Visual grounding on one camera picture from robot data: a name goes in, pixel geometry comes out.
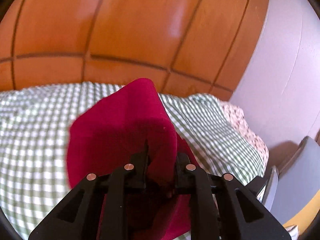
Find red long-sleeve garment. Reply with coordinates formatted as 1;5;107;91
65;77;201;240

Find grey chair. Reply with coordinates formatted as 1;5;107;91
248;136;319;231

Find floral patterned pillow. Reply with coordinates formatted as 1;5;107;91
220;101;269;171

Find green white checkered bedspread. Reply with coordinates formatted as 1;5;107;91
1;82;265;239

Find wooden panelled wardrobe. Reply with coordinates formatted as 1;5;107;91
1;0;269;100

